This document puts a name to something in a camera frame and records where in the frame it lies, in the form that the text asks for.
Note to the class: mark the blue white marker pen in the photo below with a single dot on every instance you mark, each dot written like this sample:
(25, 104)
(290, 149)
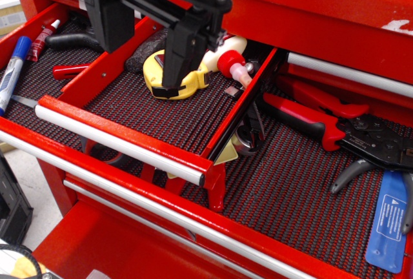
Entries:
(13, 70)

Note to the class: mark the red handled tool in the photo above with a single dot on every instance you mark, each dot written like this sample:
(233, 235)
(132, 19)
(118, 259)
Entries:
(62, 72)

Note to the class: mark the red crimping pliers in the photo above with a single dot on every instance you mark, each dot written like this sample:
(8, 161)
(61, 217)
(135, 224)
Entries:
(336, 125)

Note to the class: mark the red tool chest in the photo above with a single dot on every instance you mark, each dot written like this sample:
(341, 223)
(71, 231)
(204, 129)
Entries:
(365, 41)

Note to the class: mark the black clamp handle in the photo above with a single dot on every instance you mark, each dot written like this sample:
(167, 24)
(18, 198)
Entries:
(86, 38)

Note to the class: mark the metal blade tip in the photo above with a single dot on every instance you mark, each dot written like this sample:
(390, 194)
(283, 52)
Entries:
(25, 101)

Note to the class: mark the large red open drawer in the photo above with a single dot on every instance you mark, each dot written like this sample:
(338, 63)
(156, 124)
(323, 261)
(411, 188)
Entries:
(116, 220)

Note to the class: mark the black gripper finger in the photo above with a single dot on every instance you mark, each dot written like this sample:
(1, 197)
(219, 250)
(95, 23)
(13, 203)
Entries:
(113, 22)
(185, 48)

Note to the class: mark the blue plastic pouch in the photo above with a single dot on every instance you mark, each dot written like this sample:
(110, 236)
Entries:
(386, 244)

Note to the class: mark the black crate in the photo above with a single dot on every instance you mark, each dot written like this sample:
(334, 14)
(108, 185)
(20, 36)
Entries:
(16, 212)

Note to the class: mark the red threadlocker tube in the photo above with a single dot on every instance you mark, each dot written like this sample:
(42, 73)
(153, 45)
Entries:
(39, 44)

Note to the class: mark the dark grey sponge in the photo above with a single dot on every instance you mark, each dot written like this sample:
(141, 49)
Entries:
(153, 44)

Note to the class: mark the small red open drawer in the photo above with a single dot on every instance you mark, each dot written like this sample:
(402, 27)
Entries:
(116, 101)

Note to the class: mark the white glue bottle red cap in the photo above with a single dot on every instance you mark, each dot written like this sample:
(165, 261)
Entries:
(228, 59)

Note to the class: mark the round metal tape roll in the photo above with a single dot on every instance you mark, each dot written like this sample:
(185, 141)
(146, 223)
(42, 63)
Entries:
(247, 140)

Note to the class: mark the yellow tape measure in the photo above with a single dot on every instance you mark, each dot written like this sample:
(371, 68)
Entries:
(153, 75)

